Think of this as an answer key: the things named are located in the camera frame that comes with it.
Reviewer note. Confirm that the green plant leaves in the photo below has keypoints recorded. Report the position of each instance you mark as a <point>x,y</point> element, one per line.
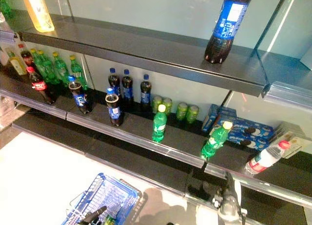
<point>5,7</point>

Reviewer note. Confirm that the beige cardboard box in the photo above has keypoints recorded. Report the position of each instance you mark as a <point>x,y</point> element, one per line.
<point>291,135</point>

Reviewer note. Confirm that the small pepsi bottle blue cap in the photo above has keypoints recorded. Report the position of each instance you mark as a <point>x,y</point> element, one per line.
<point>114,110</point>
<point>127,87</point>
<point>114,80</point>
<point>80,97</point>
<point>145,89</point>

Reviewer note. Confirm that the clear water bottle red cap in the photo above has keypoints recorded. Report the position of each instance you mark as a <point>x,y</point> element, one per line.
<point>265,158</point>

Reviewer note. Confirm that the large pepsi cola bottle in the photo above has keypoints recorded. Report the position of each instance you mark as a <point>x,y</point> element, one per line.
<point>228,23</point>

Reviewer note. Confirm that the dark metal shelf board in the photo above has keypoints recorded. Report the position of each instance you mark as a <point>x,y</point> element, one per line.
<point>136,47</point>

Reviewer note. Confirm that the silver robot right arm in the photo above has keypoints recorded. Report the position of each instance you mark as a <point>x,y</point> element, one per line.
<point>230,214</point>

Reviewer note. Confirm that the olive oil bottle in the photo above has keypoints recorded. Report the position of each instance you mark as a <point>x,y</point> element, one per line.
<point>16,64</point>

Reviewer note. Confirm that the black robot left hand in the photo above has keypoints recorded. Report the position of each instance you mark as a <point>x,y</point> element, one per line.
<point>96,212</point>

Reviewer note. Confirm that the green sprite bottle yellow cap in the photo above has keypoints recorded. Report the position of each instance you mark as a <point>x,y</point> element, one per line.
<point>46,66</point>
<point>77,69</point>
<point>214,141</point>
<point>61,68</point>
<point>35,58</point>
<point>159,126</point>

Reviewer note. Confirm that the dark low shelf board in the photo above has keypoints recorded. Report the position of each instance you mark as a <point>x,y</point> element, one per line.
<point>122,159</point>

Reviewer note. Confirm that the yellow juice bottle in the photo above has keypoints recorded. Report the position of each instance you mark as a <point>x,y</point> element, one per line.
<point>39,10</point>

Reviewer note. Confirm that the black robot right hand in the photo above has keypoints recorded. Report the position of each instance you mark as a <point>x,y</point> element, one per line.
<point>229,186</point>

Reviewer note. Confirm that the blue oreo cookie box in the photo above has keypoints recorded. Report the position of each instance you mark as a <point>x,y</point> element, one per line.
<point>209,119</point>
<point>228,112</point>
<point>253,130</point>
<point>248,143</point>

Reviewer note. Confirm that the green soda can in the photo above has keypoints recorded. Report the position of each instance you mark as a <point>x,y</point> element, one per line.
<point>181,111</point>
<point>193,114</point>
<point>168,104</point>
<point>156,104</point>

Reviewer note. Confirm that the blue plastic shopping basket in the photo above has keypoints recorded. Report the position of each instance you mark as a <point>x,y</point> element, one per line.
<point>109,193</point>

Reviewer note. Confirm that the coca cola bottle red cap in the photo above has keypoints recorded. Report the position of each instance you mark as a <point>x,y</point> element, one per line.
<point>25,55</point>
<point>39,86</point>

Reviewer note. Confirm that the dark shelf board clear rail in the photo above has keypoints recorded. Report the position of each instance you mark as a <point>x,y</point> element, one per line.
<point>141,127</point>

